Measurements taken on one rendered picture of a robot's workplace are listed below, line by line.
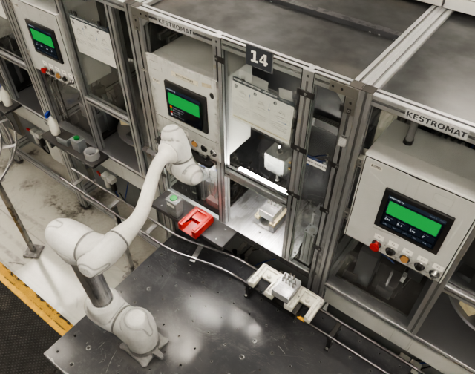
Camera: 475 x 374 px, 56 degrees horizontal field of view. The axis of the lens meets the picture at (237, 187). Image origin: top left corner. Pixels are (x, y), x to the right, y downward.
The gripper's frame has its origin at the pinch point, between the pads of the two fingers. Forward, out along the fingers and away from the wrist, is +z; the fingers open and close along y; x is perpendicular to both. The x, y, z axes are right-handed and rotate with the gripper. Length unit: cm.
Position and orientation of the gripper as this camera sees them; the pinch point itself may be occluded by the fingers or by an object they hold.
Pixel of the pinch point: (152, 152)
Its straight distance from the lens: 234.5
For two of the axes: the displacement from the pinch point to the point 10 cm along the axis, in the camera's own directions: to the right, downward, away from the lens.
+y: -6.1, -3.7, -7.0
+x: -4.9, 8.7, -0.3
